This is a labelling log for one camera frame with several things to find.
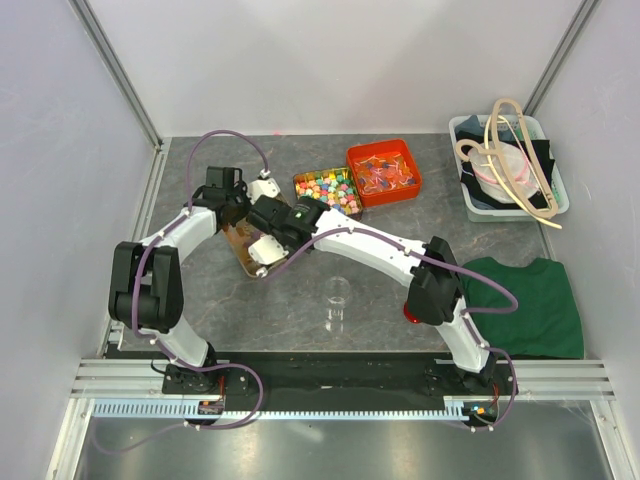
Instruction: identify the brown tin of popsicle candies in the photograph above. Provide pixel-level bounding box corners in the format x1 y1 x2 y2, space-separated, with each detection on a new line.
221 213 288 279

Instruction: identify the clear glass jar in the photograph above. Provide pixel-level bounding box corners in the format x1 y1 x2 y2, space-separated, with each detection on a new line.
324 276 351 334

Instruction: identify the red jar lid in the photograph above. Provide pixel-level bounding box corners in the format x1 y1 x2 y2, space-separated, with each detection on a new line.
403 302 421 324

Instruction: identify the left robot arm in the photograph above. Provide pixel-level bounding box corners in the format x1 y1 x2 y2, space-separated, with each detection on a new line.
108 167 251 393

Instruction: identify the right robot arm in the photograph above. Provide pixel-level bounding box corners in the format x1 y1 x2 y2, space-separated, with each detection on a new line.
247 196 494 394

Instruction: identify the tin of colourful star candies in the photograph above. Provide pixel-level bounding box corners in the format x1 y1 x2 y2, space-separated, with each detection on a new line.
293 167 364 220

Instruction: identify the orange box of candies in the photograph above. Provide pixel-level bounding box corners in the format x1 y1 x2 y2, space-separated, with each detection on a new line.
346 139 422 208

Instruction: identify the beige clothes hanger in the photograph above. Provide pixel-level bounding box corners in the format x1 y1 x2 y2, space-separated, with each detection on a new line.
455 98 562 230

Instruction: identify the white laundry basket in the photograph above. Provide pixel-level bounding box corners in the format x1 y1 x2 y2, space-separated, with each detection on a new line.
449 113 569 228

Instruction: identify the green cloth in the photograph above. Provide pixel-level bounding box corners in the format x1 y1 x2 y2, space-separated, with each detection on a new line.
464 257 585 359

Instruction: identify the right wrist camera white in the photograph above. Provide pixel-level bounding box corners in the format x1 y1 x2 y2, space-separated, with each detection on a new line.
248 235 289 266

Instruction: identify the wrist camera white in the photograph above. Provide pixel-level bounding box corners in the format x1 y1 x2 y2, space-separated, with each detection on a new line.
247 169 281 204
248 235 289 266

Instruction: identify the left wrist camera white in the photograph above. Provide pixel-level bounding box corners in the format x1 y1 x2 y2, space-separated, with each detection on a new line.
247 169 281 204

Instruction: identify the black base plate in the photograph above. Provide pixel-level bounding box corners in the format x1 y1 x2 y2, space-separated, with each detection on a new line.
162 352 516 409

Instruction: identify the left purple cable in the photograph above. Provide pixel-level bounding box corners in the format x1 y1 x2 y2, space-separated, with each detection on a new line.
91 129 266 455

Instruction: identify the purple cable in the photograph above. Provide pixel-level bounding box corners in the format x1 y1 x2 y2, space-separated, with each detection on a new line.
91 129 266 455
257 230 519 434

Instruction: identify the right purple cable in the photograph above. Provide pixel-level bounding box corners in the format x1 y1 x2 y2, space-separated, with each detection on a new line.
257 230 519 434

